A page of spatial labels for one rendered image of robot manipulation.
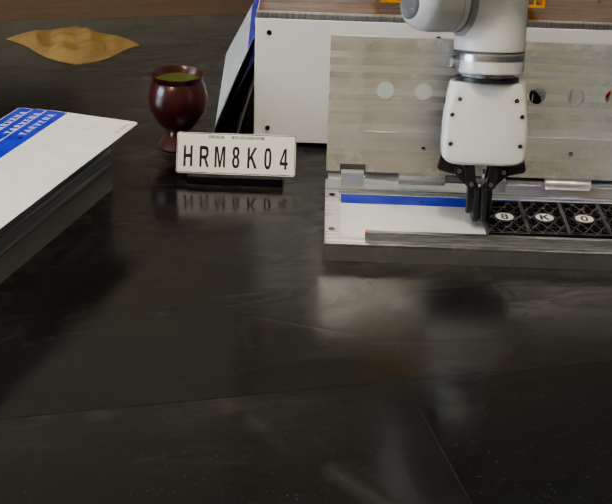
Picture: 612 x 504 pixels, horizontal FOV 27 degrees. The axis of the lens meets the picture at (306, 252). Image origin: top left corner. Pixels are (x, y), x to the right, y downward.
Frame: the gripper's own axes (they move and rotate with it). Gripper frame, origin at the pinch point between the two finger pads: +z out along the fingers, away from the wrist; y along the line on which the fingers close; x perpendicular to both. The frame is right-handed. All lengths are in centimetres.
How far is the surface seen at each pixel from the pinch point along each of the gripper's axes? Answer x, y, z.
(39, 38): 76, -70, -12
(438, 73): 11.9, -4.7, -14.5
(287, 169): 15.5, -23.8, -0.6
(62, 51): 68, -65, -11
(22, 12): 96, -78, -15
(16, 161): -5, -55, -4
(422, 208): 4.4, -6.4, 1.8
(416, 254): -6.9, -7.8, 5.0
